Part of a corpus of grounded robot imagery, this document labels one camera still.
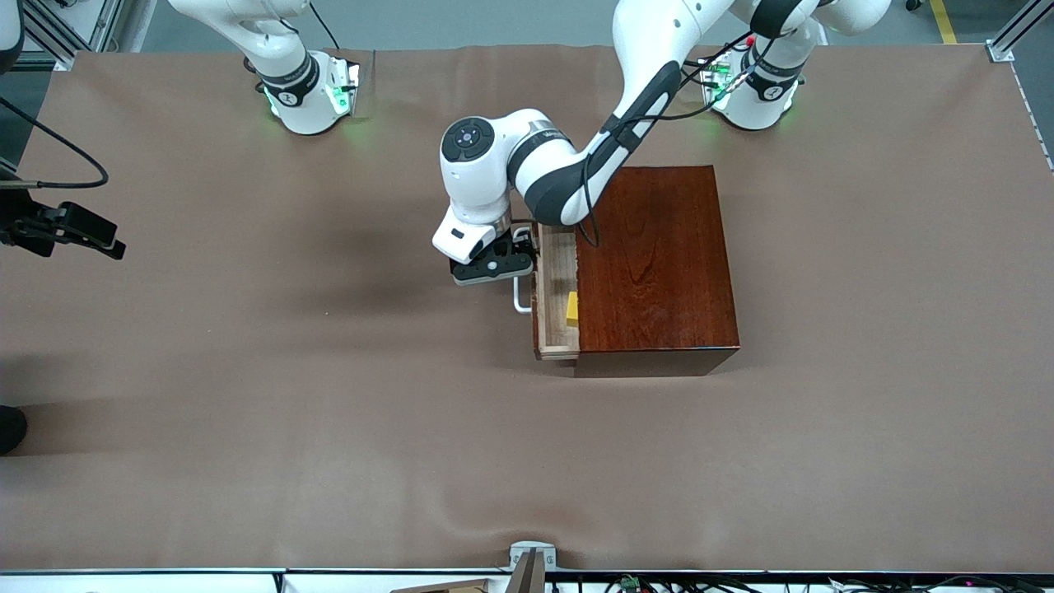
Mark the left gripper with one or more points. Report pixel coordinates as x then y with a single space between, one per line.
518 240

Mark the yellow block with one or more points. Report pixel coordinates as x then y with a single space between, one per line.
571 309

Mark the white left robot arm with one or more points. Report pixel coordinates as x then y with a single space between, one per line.
543 165

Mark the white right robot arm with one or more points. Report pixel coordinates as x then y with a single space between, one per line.
288 82

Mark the dark red-brown wooden cabinet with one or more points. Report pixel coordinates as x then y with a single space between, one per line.
659 272

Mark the black round object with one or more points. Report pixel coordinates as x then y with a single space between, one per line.
10 430

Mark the metal table clamp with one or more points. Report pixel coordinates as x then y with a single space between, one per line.
531 553

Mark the brown board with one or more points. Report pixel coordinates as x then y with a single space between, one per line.
445 587

